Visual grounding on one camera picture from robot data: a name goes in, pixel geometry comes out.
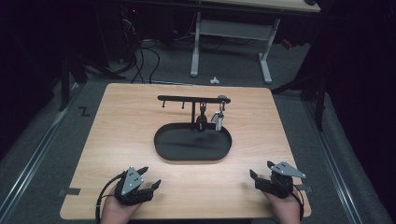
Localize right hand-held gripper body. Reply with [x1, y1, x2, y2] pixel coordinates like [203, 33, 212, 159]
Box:
[254, 160, 307, 200]

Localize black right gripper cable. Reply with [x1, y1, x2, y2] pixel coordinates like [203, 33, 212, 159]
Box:
[290, 184, 305, 222]

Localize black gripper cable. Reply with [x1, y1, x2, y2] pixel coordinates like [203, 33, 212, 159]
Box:
[290, 184, 305, 222]
[94, 173, 127, 224]

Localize metal floor rail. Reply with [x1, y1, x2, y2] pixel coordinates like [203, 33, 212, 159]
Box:
[0, 83, 82, 222]
[303, 100, 364, 224]

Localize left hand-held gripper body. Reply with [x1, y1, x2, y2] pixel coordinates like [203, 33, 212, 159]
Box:
[113, 165, 155, 206]

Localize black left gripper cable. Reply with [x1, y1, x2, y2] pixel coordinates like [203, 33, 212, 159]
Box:
[94, 173, 127, 224]

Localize person's left hand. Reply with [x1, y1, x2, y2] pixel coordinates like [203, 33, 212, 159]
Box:
[99, 193, 142, 224]

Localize black car key fob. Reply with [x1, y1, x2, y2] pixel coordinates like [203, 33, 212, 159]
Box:
[195, 102, 209, 133]

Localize black metal stand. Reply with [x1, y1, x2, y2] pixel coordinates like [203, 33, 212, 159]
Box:
[271, 69, 329, 133]
[57, 50, 127, 113]

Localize black floor cables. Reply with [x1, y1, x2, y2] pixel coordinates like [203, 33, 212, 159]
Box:
[129, 38, 162, 85]

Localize person's right hand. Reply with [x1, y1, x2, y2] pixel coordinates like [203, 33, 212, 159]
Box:
[262, 186, 303, 224]

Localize silver keys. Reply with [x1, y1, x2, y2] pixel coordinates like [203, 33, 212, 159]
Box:
[210, 100, 226, 133]

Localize grey tape strip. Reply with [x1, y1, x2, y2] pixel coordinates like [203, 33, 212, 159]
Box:
[294, 183, 313, 193]
[58, 187, 81, 197]

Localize black computer tower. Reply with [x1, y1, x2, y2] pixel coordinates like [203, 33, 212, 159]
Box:
[119, 5, 142, 64]

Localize black key rack with tray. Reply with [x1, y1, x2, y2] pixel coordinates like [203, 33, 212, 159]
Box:
[153, 94, 233, 162]

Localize white metal-framed desk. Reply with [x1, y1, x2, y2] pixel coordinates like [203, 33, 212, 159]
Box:
[190, 0, 321, 85]

